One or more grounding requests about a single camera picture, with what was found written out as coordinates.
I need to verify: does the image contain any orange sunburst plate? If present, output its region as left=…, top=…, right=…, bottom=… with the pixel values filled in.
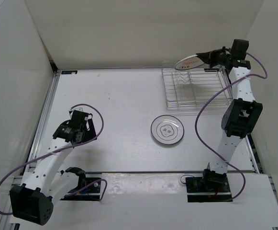
left=174, top=54, right=205, bottom=71

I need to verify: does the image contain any glass plate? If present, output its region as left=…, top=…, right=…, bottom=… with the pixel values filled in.
left=150, top=115, right=185, bottom=146

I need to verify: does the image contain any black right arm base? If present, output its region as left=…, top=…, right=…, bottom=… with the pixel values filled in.
left=185, top=177, right=232, bottom=203

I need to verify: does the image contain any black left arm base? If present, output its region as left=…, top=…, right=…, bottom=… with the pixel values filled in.
left=61, top=173, right=101, bottom=201

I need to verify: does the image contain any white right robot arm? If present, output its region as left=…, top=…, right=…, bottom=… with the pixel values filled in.
left=194, top=47, right=263, bottom=192

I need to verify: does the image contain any blue label sticker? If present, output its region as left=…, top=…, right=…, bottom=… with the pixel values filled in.
left=61, top=70, right=78, bottom=75

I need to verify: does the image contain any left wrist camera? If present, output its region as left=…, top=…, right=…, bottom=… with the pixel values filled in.
left=69, top=107, right=83, bottom=114

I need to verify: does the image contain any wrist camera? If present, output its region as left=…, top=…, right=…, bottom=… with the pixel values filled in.
left=230, top=39, right=249, bottom=60
left=69, top=107, right=83, bottom=114

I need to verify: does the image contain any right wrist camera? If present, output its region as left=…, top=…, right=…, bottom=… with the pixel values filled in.
left=230, top=39, right=249, bottom=60

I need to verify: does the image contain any wire dish rack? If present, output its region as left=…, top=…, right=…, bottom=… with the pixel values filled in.
left=161, top=64, right=229, bottom=115

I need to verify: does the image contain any aluminium table rail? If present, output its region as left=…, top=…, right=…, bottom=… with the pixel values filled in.
left=21, top=69, right=60, bottom=175

